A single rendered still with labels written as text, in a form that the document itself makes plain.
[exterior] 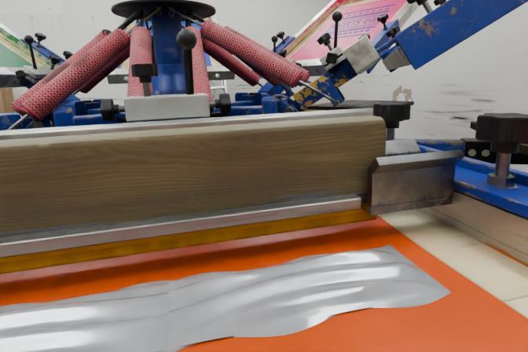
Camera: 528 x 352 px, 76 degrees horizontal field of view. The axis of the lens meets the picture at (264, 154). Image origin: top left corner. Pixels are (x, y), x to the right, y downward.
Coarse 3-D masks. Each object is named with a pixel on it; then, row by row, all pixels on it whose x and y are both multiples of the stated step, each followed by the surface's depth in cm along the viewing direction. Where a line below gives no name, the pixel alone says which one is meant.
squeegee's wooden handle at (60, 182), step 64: (192, 128) 27; (256, 128) 27; (320, 128) 28; (384, 128) 29; (0, 192) 23; (64, 192) 24; (128, 192) 25; (192, 192) 27; (256, 192) 28; (320, 192) 29
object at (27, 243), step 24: (168, 216) 26; (192, 216) 26; (216, 216) 26; (240, 216) 26; (264, 216) 27; (288, 216) 28; (0, 240) 23; (24, 240) 23; (48, 240) 23; (72, 240) 24; (96, 240) 24; (120, 240) 25
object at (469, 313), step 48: (240, 240) 31; (288, 240) 30; (336, 240) 30; (384, 240) 30; (480, 288) 23; (288, 336) 19; (336, 336) 19; (384, 336) 19; (432, 336) 19; (480, 336) 18
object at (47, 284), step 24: (72, 264) 28; (96, 264) 28; (120, 264) 27; (144, 264) 27; (168, 264) 27; (0, 288) 25; (24, 288) 25; (48, 288) 24; (72, 288) 24; (96, 288) 24; (120, 288) 24
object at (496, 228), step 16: (432, 208) 34; (448, 208) 32; (464, 208) 30; (480, 208) 28; (496, 208) 27; (448, 224) 32; (464, 224) 30; (480, 224) 29; (496, 224) 27; (512, 224) 26; (480, 240) 29; (496, 240) 27; (512, 240) 26; (512, 256) 26
